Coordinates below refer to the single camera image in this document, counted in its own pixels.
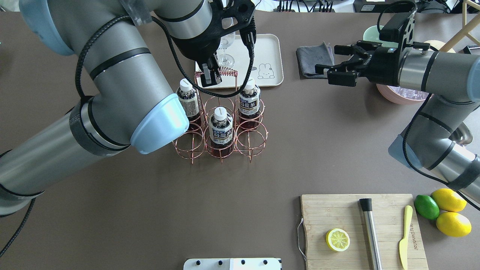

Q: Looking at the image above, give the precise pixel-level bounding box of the mint green bowl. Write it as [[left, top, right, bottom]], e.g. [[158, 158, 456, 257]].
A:
[[362, 25, 398, 48]]

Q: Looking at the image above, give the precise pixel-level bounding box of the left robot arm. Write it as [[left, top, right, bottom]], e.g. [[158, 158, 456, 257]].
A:
[[1, 0, 256, 255]]

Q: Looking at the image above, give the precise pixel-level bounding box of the yellow lemon lower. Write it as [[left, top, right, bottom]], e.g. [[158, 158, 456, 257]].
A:
[[436, 211, 472, 237]]

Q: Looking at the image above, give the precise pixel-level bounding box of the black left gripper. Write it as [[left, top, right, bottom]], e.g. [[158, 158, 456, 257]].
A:
[[173, 0, 257, 87]]

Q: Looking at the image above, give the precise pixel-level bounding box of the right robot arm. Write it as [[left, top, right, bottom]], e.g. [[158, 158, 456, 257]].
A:
[[314, 40, 479, 207]]

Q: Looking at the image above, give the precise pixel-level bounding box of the steel muddler black tip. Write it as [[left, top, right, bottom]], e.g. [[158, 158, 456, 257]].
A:
[[359, 198, 383, 270]]

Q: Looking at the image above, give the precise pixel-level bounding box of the clear ice cubes pile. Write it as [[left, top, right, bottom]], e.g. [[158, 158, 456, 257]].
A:
[[395, 87, 429, 101]]

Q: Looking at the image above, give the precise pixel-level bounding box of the green lime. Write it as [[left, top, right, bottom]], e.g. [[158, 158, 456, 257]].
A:
[[414, 195, 440, 220]]

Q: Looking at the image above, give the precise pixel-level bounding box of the tea bottle back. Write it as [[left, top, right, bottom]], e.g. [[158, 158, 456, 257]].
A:
[[176, 78, 200, 122]]

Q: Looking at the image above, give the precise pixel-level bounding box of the copper wire bottle basket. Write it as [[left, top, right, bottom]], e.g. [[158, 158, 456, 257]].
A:
[[172, 83, 269, 161]]

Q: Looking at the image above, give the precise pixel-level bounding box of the cream rabbit tray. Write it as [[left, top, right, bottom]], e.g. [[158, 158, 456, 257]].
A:
[[209, 34, 284, 89]]

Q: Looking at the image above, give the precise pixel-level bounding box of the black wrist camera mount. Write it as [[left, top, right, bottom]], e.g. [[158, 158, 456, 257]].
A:
[[375, 0, 431, 54]]

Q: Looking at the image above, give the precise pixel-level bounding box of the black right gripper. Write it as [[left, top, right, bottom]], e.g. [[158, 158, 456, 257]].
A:
[[314, 41, 402, 87]]

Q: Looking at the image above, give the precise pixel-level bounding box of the pink bowl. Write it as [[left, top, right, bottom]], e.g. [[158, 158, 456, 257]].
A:
[[376, 84, 429, 105]]

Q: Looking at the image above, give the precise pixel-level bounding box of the tea bottle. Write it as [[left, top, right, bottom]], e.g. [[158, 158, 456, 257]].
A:
[[176, 78, 200, 122], [209, 106, 234, 157]]

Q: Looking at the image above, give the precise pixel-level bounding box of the clear wine glass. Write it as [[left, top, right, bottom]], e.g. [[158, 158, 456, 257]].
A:
[[218, 32, 235, 69]]

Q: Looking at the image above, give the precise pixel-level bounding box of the steel ice scoop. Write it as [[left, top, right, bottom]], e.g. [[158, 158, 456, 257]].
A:
[[449, 122, 473, 146]]

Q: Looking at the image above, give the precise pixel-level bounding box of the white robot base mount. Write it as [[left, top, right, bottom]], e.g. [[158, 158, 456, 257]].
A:
[[183, 257, 282, 270]]

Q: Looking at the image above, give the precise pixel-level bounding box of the tea bottle side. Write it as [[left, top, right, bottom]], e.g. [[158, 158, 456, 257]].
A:
[[239, 77, 261, 119]]

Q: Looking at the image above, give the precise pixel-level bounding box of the half lemon slice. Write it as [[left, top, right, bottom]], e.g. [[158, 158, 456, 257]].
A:
[[325, 228, 350, 252]]

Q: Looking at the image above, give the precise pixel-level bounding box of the grey folded cloth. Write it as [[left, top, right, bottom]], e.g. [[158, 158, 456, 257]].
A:
[[295, 42, 335, 79]]

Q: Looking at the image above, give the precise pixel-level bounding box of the yellow lemon upper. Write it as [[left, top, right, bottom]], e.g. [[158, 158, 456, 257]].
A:
[[430, 188, 467, 212]]

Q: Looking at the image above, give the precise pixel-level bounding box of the tea bottle front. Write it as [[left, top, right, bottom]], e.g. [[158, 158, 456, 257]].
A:
[[209, 106, 234, 157]]

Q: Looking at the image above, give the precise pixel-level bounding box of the bamboo cutting board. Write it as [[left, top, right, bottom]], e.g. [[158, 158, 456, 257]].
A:
[[301, 194, 429, 270]]

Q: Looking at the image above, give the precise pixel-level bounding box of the yellow lemon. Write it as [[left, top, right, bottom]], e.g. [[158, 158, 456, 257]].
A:
[[436, 211, 472, 237], [430, 188, 467, 212]]

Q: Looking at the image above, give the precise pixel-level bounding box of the yellow plastic knife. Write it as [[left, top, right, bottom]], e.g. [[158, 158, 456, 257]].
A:
[[398, 205, 413, 270]]

